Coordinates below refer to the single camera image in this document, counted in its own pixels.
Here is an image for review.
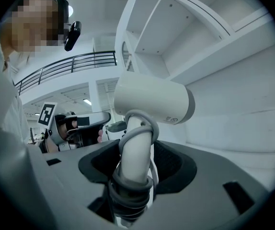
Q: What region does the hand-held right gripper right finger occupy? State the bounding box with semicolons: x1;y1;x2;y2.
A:
152;139;197;196

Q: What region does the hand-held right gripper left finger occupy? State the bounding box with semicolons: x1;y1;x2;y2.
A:
78;139;122;184

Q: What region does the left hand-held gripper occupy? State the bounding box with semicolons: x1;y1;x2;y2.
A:
37;101;112;152

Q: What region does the white hair dryer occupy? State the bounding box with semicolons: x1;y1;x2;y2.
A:
113;70;196;228

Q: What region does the white shelf unit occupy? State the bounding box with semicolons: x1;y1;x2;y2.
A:
114;0;275;191

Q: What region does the person's left forearm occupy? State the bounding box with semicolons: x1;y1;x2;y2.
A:
39;138;61;154

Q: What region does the person's left hand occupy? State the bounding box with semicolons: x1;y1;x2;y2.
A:
57;119;104;144

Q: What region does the black metal railing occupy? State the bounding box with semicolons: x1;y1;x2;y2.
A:
14;51;118;96

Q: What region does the person's head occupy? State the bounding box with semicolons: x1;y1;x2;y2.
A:
0;0;68;54

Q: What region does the black head-worn camera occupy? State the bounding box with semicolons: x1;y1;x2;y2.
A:
64;20;82;52

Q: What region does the black head strap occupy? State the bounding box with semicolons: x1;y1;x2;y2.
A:
41;0;70;41

